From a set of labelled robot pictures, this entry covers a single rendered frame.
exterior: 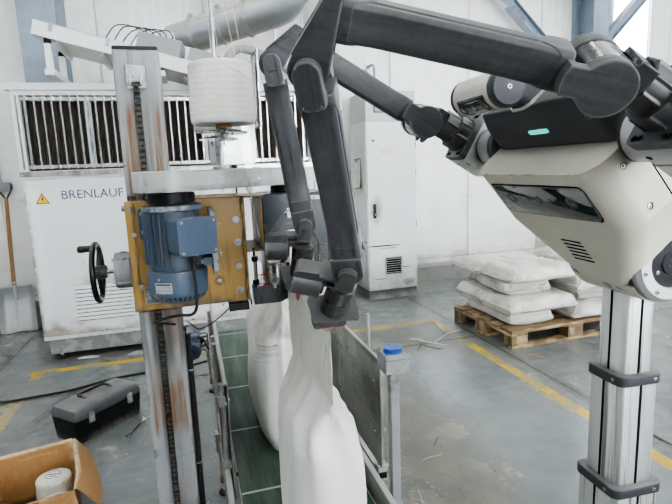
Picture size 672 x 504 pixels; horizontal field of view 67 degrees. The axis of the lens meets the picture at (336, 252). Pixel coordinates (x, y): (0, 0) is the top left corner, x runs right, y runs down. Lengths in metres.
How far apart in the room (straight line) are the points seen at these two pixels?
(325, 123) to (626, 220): 0.54
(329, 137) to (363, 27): 0.17
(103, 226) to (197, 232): 3.06
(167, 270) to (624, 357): 1.07
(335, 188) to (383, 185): 4.47
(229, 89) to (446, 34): 0.72
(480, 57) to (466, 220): 5.75
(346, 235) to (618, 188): 0.46
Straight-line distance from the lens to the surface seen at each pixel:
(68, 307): 4.44
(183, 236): 1.23
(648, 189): 0.99
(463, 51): 0.72
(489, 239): 6.65
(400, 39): 0.71
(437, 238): 6.28
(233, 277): 1.53
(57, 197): 4.33
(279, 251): 1.27
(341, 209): 0.84
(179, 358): 1.65
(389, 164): 5.31
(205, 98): 1.32
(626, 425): 1.31
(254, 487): 1.85
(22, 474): 2.76
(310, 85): 0.71
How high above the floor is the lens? 1.41
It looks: 9 degrees down
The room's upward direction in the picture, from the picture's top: 2 degrees counter-clockwise
